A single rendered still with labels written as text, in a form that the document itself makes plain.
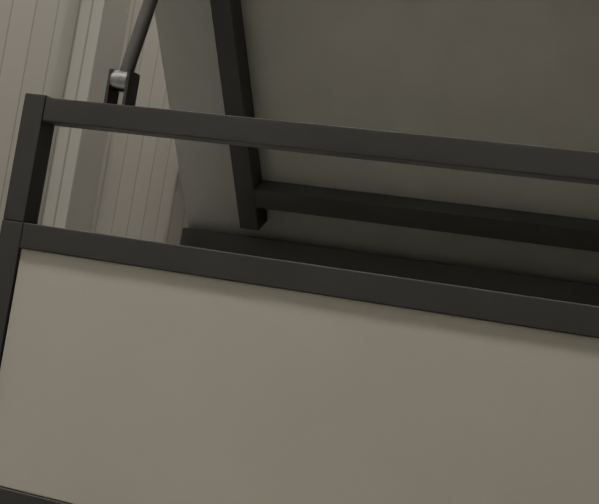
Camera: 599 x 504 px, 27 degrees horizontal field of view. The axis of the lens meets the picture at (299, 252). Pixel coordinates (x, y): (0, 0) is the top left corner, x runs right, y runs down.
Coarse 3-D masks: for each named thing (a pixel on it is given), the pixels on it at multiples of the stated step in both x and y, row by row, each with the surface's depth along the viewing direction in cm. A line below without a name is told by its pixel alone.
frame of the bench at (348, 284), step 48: (0, 240) 193; (48, 240) 190; (96, 240) 187; (144, 240) 184; (0, 288) 192; (288, 288) 175; (336, 288) 172; (384, 288) 169; (432, 288) 167; (0, 336) 191
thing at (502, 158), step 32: (32, 96) 194; (128, 96) 189; (32, 128) 194; (96, 128) 191; (128, 128) 187; (160, 128) 185; (192, 128) 183; (224, 128) 181; (256, 128) 179; (288, 128) 177; (320, 128) 176; (352, 128) 174; (32, 160) 193; (384, 160) 174; (416, 160) 170; (448, 160) 168; (480, 160) 166; (512, 160) 165; (544, 160) 163; (576, 160) 162; (32, 192) 194
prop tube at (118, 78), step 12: (144, 0) 194; (156, 0) 194; (144, 12) 193; (144, 24) 193; (132, 36) 192; (144, 36) 193; (132, 48) 191; (132, 60) 191; (120, 72) 190; (120, 84) 189
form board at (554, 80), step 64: (192, 0) 223; (256, 0) 218; (320, 0) 213; (384, 0) 208; (448, 0) 203; (512, 0) 199; (576, 0) 195; (192, 64) 230; (256, 64) 224; (320, 64) 219; (384, 64) 214; (448, 64) 209; (512, 64) 204; (576, 64) 200; (384, 128) 220; (448, 128) 215; (512, 128) 210; (576, 128) 206; (192, 192) 245; (384, 192) 227; (448, 192) 222; (512, 192) 217; (576, 192) 212; (448, 256) 229; (512, 256) 223; (576, 256) 218
